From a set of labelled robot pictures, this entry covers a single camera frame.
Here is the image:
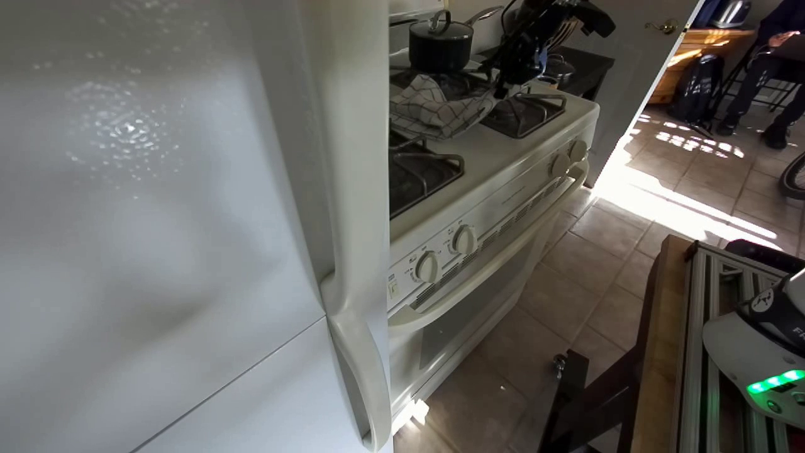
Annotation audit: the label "black saucepan with lid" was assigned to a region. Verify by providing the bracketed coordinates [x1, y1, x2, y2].
[408, 7, 477, 76]

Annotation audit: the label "white door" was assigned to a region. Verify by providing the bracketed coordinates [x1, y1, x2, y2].
[583, 0, 706, 189]

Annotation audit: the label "wooden desk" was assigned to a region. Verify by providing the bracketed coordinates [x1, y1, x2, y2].
[650, 24, 761, 109]

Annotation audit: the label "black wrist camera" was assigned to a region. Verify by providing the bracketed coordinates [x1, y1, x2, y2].
[573, 0, 619, 40]

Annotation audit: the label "wooden edged robot table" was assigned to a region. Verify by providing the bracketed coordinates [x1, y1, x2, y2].
[632, 233, 805, 453]

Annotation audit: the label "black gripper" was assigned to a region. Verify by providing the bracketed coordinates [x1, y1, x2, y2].
[495, 0, 583, 89]

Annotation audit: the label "black metal stand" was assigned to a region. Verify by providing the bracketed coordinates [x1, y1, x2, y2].
[539, 347, 650, 453]

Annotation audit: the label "white gas stove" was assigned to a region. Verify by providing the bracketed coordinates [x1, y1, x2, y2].
[384, 0, 604, 431]

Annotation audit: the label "white checkered kitchen towel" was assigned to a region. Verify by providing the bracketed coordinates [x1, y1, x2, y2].
[389, 70, 502, 140]

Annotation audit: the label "white refrigerator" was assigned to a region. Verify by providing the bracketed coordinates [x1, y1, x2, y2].
[0, 0, 394, 453]

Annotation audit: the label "black flat device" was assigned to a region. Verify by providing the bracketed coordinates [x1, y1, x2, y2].
[725, 237, 805, 276]

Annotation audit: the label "dark backpack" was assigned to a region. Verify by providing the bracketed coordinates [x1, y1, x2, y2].
[670, 50, 725, 128]

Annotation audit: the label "metal burner grate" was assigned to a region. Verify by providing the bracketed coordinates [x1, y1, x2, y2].
[388, 130, 468, 218]
[477, 89, 569, 144]

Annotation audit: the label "black hose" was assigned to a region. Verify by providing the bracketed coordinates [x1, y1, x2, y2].
[778, 152, 805, 201]

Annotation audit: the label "seated person dark clothes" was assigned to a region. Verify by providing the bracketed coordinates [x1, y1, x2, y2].
[711, 0, 805, 154]

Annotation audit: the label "black side table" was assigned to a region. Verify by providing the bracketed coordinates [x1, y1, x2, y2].
[551, 45, 617, 104]

